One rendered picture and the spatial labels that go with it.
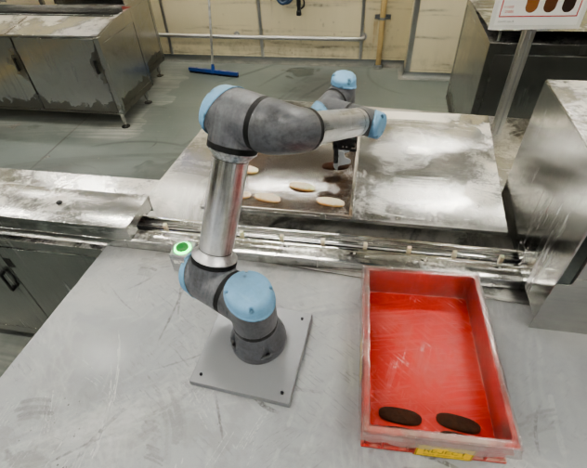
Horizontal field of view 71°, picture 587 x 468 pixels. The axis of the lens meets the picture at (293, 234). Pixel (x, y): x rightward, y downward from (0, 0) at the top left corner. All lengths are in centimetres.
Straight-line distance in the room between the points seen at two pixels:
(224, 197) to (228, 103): 21
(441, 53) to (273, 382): 403
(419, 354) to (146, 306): 80
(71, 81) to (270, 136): 340
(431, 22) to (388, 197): 324
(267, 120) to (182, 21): 453
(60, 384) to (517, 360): 120
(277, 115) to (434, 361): 75
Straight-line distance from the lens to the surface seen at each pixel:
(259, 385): 111
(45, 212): 169
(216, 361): 116
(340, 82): 128
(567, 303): 128
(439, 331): 125
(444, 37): 465
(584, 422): 126
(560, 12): 199
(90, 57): 393
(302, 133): 86
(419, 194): 153
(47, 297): 208
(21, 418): 130
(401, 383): 114
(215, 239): 100
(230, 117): 89
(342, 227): 149
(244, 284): 99
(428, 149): 170
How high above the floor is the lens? 183
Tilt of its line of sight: 43 degrees down
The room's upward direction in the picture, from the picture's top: 3 degrees counter-clockwise
